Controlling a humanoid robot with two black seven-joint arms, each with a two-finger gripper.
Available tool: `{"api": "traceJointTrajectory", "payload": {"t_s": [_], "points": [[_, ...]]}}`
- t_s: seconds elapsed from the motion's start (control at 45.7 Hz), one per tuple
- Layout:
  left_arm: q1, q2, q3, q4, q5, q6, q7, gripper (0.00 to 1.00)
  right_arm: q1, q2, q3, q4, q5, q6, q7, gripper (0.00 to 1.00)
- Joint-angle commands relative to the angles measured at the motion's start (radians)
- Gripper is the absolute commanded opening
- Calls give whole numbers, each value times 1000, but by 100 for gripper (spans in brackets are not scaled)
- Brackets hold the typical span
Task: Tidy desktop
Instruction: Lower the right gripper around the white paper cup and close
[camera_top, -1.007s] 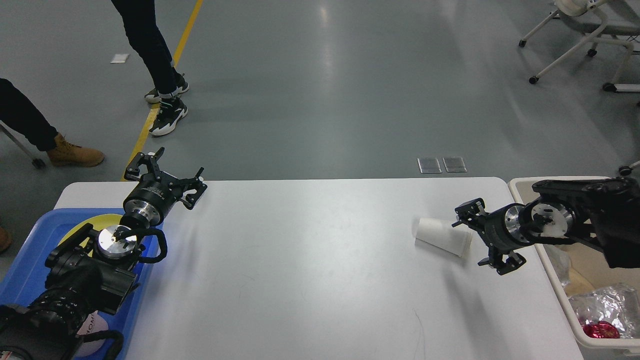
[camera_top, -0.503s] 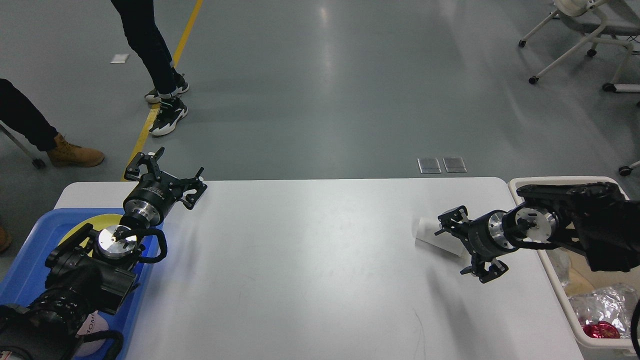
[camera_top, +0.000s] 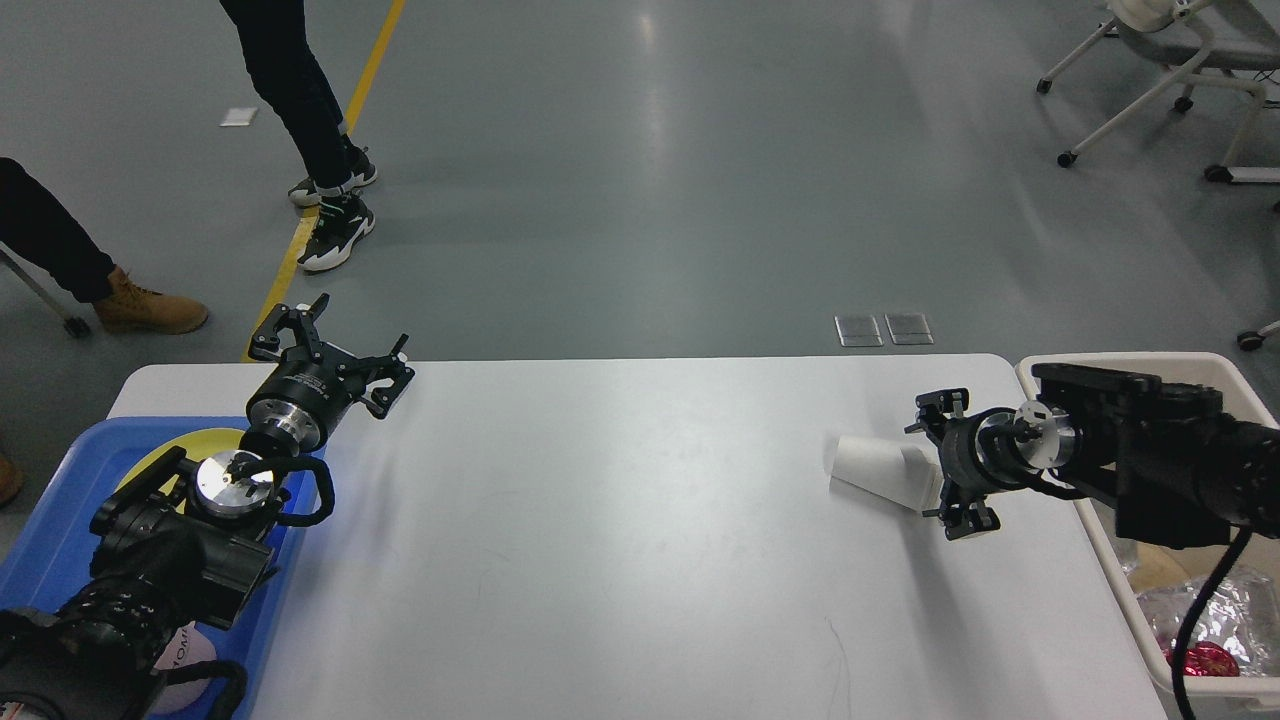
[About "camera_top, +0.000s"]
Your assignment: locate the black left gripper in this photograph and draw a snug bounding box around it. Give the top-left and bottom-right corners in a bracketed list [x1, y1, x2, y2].
[244, 293, 415, 451]

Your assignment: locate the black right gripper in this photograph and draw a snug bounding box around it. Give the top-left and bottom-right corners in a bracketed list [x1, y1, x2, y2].
[904, 388, 1021, 541]

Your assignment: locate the yellow plate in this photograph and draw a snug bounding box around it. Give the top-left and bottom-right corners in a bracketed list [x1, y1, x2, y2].
[113, 427, 244, 492]

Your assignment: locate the aluminium foil piece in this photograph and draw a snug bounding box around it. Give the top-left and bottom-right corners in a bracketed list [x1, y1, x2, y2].
[1110, 538, 1140, 577]

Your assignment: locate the crushed red soda can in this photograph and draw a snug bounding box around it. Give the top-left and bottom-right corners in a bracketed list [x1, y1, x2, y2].
[1181, 641, 1242, 678]

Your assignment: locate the brown paper napkin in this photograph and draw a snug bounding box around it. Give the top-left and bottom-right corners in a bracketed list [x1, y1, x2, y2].
[1126, 543, 1190, 594]

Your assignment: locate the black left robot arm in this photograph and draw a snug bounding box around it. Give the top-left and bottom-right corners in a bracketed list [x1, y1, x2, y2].
[3, 295, 413, 719]

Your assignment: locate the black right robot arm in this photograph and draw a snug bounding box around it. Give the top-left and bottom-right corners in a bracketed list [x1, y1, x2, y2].
[908, 363, 1279, 719]

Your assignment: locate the black green sneaker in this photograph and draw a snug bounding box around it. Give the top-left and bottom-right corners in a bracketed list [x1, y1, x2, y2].
[297, 191, 376, 274]

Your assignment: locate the right floor outlet cover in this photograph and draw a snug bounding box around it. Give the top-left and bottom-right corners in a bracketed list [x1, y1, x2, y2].
[884, 313, 934, 346]

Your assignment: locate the floor outlet cover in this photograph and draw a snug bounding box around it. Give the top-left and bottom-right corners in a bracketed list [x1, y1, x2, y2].
[884, 313, 934, 346]
[835, 314, 884, 348]

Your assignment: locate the left floor outlet cover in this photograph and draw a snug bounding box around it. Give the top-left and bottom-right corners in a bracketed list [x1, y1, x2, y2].
[835, 314, 884, 348]

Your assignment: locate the seated person black shoe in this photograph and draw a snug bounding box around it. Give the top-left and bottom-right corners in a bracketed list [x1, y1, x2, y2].
[287, 137, 378, 208]

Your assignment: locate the tan work boot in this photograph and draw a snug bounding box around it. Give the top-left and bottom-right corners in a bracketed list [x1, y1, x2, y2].
[90, 266, 210, 334]

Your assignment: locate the grey chair leg caster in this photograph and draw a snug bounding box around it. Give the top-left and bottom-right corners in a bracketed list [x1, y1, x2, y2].
[1, 250, 92, 340]

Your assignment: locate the black trouser leg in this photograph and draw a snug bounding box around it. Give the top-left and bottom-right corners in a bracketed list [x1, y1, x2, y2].
[1, 158, 116, 304]

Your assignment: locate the pink mug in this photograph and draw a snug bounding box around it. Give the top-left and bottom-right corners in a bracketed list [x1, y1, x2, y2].
[148, 623, 218, 716]

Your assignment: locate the blue plastic tray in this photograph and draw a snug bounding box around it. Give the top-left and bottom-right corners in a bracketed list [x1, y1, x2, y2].
[1, 416, 305, 719]

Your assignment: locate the beige plastic bin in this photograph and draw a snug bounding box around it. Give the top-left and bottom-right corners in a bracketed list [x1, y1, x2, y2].
[1016, 352, 1280, 714]

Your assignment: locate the white office chair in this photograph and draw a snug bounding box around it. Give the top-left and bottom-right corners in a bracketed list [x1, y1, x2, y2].
[1036, 1, 1279, 184]

